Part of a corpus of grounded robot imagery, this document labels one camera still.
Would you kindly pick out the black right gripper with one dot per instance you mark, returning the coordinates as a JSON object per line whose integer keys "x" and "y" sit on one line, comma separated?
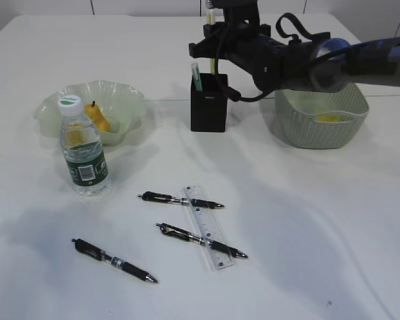
{"x": 239, "y": 46}

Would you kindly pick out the mint green pen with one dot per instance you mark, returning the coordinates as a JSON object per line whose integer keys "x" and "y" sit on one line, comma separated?
{"x": 196, "y": 76}

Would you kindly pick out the yellow waste paper wrapper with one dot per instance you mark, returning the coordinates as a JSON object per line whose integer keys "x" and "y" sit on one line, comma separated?
{"x": 323, "y": 117}

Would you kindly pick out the yellow pear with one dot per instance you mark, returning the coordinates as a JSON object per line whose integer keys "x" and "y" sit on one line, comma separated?
{"x": 94, "y": 113}

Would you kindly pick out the clear water bottle green label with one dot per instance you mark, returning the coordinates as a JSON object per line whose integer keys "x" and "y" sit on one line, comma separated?
{"x": 82, "y": 148}

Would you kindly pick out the yellow pen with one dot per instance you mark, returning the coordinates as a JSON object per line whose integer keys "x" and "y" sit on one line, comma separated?
{"x": 211, "y": 21}

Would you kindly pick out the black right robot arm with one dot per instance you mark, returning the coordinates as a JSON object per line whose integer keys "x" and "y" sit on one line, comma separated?
{"x": 319, "y": 64}

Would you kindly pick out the black square pen holder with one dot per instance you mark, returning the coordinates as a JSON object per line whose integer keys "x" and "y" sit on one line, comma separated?
{"x": 208, "y": 107}

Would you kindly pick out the green woven plastic basket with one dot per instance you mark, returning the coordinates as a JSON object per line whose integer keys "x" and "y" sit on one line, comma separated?
{"x": 297, "y": 111}

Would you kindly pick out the green ruffled glass plate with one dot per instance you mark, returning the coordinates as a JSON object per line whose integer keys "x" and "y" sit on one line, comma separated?
{"x": 121, "y": 104}

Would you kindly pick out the black pen upper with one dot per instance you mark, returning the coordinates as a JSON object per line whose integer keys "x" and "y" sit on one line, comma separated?
{"x": 164, "y": 198}

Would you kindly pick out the black pen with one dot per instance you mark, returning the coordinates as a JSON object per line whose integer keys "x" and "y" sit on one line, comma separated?
{"x": 164, "y": 198}
{"x": 181, "y": 234}
{"x": 98, "y": 254}

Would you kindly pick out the clear plastic ruler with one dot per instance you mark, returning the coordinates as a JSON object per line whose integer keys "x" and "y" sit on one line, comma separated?
{"x": 208, "y": 227}

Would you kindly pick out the black pen middle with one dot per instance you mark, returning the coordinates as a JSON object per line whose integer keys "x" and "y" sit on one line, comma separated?
{"x": 181, "y": 234}

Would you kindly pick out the black pen lower left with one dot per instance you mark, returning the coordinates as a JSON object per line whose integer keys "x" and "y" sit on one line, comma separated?
{"x": 98, "y": 254}

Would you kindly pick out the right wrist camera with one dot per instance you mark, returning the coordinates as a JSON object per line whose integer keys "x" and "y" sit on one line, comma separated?
{"x": 237, "y": 11}

